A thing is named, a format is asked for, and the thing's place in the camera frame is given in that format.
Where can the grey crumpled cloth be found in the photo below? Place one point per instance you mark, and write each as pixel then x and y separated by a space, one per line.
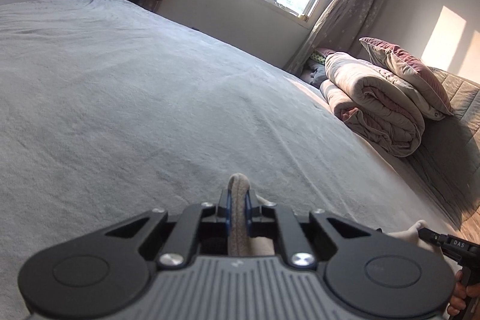
pixel 315 74

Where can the grey bed sheet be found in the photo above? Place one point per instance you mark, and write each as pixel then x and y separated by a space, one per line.
pixel 112 98

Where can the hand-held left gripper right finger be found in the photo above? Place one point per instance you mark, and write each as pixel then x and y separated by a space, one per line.
pixel 248 210

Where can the folded beige pink quilt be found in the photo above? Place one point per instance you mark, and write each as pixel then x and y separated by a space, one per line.
pixel 375 106

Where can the grey quilted bedspread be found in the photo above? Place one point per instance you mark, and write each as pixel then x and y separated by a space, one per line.
pixel 450 155

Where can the beige pink pillow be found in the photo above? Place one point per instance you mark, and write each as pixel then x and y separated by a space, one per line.
pixel 408 72

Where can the dotted cushion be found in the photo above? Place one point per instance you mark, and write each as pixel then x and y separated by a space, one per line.
pixel 322 55

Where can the grey patterned curtain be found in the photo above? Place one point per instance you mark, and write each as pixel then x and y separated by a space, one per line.
pixel 352 5

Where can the cream sweatshirt with black sleeves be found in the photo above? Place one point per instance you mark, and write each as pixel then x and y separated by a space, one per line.
pixel 238 200

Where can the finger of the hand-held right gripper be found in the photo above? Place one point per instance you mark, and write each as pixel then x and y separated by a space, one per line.
pixel 455 245

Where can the person's right hand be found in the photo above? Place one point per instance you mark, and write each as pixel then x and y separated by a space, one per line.
pixel 456 305

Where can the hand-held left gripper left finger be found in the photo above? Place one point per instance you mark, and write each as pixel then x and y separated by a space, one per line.
pixel 227 211

